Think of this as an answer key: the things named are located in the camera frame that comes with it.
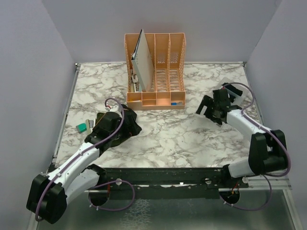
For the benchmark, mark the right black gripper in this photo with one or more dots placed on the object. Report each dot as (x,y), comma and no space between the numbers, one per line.
(208,101)

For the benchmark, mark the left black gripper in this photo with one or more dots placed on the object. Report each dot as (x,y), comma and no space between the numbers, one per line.
(120,120)

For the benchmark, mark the peach plastic file organizer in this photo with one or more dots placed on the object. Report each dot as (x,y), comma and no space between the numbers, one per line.
(168,55)

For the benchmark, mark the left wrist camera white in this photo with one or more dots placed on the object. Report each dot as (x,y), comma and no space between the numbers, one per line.
(115,108)

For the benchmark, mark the white grey binder folder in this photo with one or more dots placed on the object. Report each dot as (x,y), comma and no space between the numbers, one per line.
(142,63)

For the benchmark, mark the black patterned boxer underwear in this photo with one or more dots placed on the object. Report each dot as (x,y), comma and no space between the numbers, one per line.
(129,127)

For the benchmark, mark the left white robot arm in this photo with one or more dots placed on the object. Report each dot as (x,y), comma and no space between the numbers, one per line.
(51,193)

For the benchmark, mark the stationery items in organizer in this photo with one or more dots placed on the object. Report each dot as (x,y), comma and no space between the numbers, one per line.
(134,86)

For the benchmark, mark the teal green eraser block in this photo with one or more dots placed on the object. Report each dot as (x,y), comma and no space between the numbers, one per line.
(81,128)

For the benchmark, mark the clear plastic compartment tray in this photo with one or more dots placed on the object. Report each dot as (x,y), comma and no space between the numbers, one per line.
(240,101)

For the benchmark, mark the black rolled sock right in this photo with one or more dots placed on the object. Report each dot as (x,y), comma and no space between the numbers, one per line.
(232,90)

